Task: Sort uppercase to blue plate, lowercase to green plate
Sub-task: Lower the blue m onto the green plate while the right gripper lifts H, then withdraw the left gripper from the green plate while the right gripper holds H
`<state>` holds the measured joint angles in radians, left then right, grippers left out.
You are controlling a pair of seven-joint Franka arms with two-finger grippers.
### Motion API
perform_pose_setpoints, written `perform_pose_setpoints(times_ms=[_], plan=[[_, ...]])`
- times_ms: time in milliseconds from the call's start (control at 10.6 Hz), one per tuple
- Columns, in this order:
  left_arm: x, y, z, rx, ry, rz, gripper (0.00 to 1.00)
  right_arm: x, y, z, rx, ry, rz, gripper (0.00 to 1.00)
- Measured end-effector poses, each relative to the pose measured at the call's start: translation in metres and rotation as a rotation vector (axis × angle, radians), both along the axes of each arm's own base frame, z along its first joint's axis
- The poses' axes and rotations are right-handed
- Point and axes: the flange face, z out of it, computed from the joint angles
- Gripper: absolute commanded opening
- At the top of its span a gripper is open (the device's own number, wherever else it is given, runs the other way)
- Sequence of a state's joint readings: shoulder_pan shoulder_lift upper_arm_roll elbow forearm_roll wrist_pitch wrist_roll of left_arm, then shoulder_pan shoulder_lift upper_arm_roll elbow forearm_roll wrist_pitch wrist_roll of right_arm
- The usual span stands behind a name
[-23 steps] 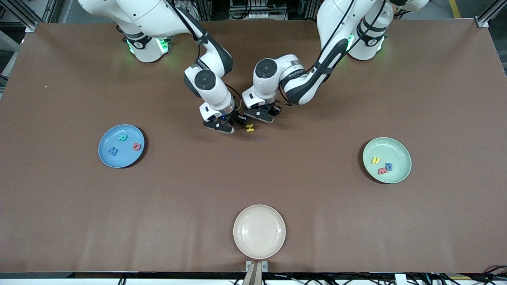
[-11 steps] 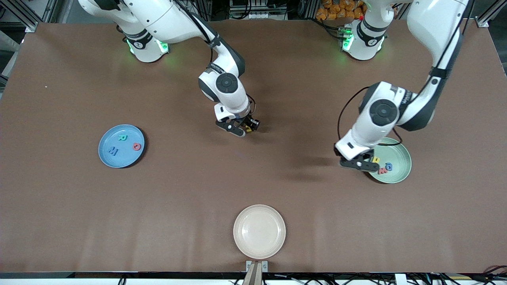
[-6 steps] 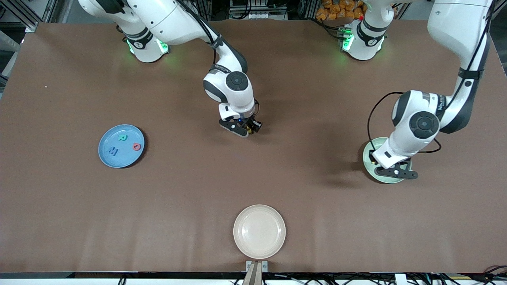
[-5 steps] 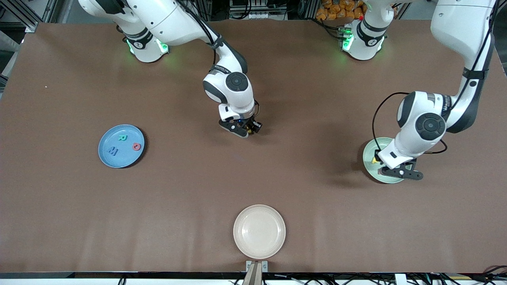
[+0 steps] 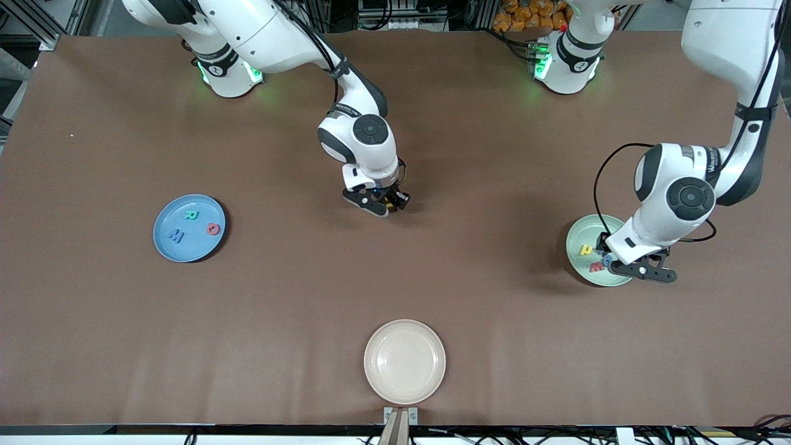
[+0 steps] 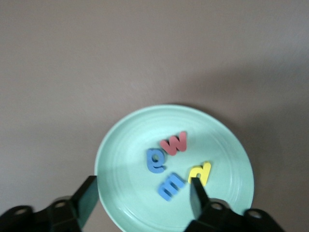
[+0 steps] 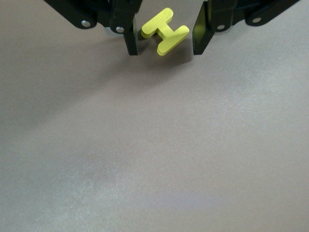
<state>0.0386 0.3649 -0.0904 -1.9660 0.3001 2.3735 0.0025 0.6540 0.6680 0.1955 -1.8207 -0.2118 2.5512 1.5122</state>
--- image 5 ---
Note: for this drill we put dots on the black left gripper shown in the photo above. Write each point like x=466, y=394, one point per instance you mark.
x=602, y=242

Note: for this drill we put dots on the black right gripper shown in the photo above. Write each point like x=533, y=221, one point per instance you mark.
x=393, y=196

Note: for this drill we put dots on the red foam letter m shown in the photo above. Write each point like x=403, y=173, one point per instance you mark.
x=595, y=268

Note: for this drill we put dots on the yellow foam small h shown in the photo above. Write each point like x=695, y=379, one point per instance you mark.
x=585, y=250

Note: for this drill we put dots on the red foam letter Q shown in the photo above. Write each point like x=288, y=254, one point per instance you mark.
x=214, y=229

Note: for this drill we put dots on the teal foam letter R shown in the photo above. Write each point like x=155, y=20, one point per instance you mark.
x=191, y=215

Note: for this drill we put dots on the blue foam letter W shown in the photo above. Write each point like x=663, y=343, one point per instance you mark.
x=177, y=236

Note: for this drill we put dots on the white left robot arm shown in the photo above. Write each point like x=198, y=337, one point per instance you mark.
x=680, y=185

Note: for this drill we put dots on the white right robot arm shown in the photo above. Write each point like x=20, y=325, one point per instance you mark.
x=364, y=142

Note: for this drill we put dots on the green plate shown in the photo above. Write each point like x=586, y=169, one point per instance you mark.
x=584, y=232

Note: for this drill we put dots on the beige plate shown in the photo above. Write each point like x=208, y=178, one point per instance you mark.
x=405, y=361

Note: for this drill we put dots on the blue plate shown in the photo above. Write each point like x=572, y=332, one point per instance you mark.
x=188, y=247

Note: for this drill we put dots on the brown table cover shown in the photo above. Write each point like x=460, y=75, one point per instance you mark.
x=395, y=284

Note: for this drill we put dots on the orange bags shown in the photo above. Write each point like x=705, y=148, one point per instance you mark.
x=525, y=15

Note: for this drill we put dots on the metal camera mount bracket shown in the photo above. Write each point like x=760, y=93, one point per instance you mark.
x=400, y=420

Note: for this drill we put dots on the aluminium frame profile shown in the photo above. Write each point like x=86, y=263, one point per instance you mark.
x=55, y=25

